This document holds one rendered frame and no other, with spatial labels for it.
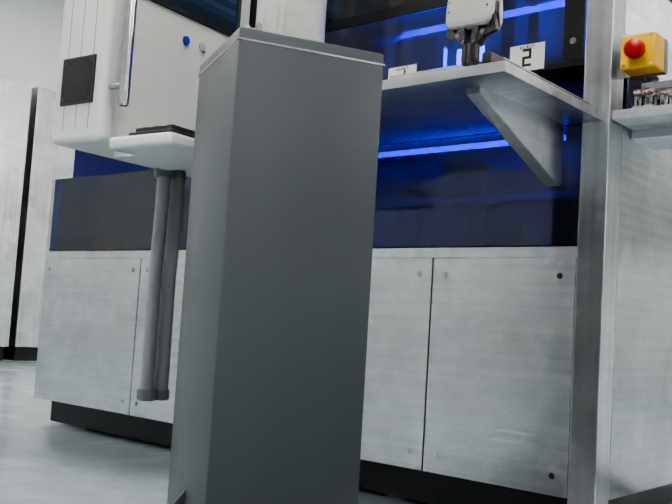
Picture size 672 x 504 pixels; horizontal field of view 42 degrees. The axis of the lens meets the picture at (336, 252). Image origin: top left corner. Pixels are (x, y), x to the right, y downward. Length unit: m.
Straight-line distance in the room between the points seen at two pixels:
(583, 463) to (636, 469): 0.21
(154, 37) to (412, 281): 0.87
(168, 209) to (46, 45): 5.23
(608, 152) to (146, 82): 1.10
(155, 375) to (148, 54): 0.83
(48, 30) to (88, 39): 5.39
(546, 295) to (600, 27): 0.57
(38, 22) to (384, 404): 5.88
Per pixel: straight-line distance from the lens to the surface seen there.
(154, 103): 2.25
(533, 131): 1.82
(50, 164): 6.88
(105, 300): 2.96
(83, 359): 3.04
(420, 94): 1.73
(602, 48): 1.95
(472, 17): 1.69
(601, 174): 1.88
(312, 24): 1.52
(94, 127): 2.14
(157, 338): 2.38
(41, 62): 7.52
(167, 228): 2.42
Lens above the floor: 0.41
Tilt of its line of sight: 5 degrees up
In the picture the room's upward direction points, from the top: 4 degrees clockwise
